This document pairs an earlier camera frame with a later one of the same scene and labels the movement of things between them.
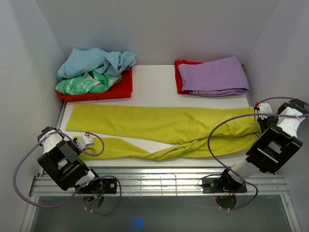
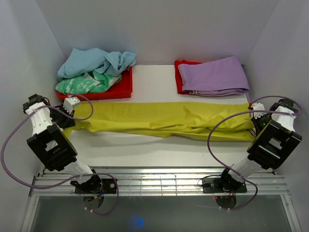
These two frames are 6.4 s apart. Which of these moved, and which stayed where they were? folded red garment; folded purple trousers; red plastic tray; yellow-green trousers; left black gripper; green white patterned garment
Moved: left black gripper; yellow-green trousers
Stayed: folded purple trousers; green white patterned garment; red plastic tray; folded red garment
